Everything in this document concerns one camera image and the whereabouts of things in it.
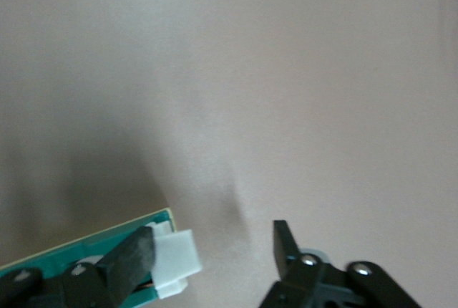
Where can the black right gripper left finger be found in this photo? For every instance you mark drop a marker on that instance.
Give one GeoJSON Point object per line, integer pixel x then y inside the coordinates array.
{"type": "Point", "coordinates": [125, 265]}

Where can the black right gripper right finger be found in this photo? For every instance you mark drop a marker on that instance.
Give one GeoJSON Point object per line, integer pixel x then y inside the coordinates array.
{"type": "Point", "coordinates": [315, 286]}

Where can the green rail terminal block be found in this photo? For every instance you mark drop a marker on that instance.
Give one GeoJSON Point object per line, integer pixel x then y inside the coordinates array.
{"type": "Point", "coordinates": [175, 254]}

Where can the brown table mat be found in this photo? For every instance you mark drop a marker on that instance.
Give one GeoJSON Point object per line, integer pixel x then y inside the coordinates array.
{"type": "Point", "coordinates": [250, 89]}

